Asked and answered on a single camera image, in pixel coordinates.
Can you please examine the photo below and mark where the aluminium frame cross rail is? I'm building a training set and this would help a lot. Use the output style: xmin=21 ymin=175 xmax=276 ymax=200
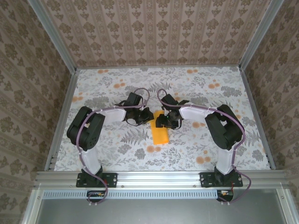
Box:
xmin=33 ymin=170 xmax=290 ymax=189

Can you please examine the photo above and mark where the black connector board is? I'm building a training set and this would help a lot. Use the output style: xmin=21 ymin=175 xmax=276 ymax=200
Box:
xmin=216 ymin=189 xmax=235 ymax=203
xmin=86 ymin=190 xmax=107 ymax=203

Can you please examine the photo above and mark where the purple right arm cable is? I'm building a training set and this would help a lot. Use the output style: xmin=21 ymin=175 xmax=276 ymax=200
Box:
xmin=157 ymin=88 xmax=252 ymax=206

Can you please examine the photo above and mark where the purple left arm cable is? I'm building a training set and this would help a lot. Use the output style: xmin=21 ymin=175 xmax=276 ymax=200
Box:
xmin=77 ymin=87 xmax=152 ymax=208

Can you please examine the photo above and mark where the slotted grey cable duct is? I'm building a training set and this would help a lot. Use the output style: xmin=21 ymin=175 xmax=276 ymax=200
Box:
xmin=43 ymin=189 xmax=234 ymax=199

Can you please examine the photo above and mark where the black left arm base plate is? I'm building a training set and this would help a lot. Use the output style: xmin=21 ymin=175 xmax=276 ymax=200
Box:
xmin=76 ymin=172 xmax=118 ymax=188

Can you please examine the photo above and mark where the aluminium frame side rail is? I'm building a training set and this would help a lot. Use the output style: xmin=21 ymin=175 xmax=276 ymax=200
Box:
xmin=238 ymin=66 xmax=277 ymax=170
xmin=44 ymin=69 xmax=79 ymax=172

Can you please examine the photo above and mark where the aluminium frame post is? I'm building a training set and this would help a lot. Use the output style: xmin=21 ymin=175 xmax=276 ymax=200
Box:
xmin=29 ymin=0 xmax=78 ymax=73
xmin=238 ymin=0 xmax=287 ymax=70

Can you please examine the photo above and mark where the floral patterned table cover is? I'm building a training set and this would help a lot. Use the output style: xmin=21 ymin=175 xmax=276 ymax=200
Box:
xmin=53 ymin=67 xmax=273 ymax=172

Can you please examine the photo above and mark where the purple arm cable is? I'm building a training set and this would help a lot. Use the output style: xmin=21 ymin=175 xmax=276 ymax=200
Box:
xmin=77 ymin=87 xmax=152 ymax=208
xmin=157 ymin=88 xmax=252 ymax=206

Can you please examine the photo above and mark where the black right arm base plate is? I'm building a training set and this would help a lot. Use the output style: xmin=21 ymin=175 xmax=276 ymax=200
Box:
xmin=200 ymin=172 xmax=243 ymax=188

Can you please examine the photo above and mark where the grey metal panel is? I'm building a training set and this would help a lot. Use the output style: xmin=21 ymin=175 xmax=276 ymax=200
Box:
xmin=35 ymin=198 xmax=288 ymax=224

